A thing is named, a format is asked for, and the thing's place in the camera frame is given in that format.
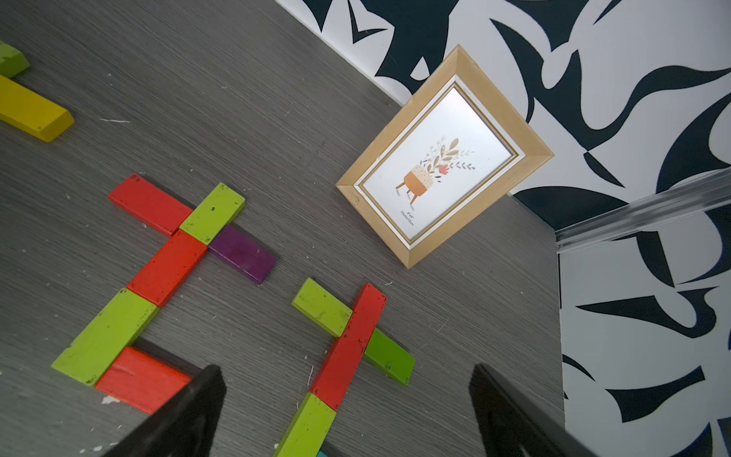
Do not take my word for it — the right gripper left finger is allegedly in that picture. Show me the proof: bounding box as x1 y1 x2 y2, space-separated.
105 365 227 457

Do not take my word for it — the wooden picture frame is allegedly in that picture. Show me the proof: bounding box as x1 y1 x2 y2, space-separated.
337 46 553 268

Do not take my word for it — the dark green block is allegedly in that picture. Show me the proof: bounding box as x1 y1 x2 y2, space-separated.
364 329 416 386

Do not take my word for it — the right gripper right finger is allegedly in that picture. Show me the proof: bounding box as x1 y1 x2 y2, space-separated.
469 364 594 456

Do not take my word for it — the yellow block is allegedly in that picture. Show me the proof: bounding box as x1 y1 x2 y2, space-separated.
0 76 74 143

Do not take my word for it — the lime block bottom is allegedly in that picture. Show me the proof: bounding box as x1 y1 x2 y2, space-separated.
51 289 160 387

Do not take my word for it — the purple block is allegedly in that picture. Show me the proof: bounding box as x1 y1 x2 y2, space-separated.
209 225 277 285

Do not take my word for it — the lime block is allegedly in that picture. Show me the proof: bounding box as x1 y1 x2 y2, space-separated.
180 183 246 245
273 392 337 457
51 289 160 387
292 278 352 338
0 41 30 78

